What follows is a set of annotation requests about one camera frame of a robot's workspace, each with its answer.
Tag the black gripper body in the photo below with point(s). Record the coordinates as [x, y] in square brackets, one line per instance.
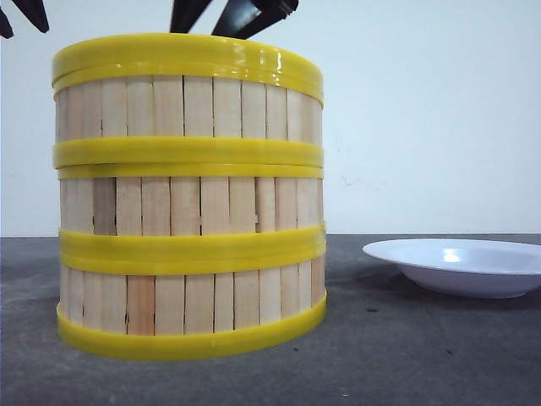
[283, 8]

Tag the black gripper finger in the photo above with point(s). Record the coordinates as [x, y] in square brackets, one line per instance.
[185, 13]
[244, 18]
[6, 30]
[35, 12]

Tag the woven bamboo steamer lid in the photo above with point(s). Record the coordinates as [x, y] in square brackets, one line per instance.
[173, 54]

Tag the bamboo steamer basket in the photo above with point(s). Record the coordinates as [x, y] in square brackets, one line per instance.
[203, 316]
[234, 221]
[186, 126]

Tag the white plate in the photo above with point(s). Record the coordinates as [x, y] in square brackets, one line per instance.
[476, 268]

